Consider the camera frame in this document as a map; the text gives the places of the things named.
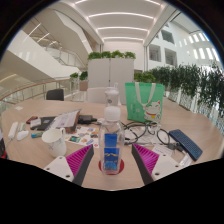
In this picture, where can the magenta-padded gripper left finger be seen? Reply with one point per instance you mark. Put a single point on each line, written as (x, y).
(60, 166)

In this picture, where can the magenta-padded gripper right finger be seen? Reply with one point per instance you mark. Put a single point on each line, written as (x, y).
(163, 166)

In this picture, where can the clear blue-label water bottle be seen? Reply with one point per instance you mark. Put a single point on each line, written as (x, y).
(111, 150)

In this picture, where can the small white packet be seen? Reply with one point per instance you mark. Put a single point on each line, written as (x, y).
(185, 160)
(162, 150)

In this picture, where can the white ceramic mug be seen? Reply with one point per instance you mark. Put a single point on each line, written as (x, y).
(55, 143)

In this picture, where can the small teal box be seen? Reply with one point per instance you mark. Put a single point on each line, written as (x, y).
(37, 135)

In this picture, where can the open paper booklet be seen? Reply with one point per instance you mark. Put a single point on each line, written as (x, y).
(66, 120)

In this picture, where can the white card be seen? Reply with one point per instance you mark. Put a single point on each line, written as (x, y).
(35, 123)

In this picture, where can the black power adapter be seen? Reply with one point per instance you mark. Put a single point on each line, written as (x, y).
(86, 119)

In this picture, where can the red phone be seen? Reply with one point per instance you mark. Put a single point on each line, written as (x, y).
(31, 119)

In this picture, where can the red and black office chair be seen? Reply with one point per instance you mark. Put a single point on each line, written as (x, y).
(2, 146)

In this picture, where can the green cat-print tote bag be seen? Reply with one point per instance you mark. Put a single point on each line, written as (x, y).
(143, 100)

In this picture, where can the white paper slip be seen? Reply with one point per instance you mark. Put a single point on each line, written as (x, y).
(18, 108)

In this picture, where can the row of green hedge plants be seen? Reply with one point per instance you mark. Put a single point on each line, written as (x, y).
(190, 85)

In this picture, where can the tall clear shaker bottle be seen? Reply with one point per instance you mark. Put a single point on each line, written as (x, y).
(112, 96)

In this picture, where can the low wooden planter with greenery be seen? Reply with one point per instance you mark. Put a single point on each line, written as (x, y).
(145, 77)

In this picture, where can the small potted plants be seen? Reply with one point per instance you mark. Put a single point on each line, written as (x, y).
(82, 76)

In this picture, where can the white cabinet topped with plants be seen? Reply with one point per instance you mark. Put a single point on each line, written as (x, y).
(111, 71)

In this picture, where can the ceiling light strips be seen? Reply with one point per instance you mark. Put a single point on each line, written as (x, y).
(121, 15)

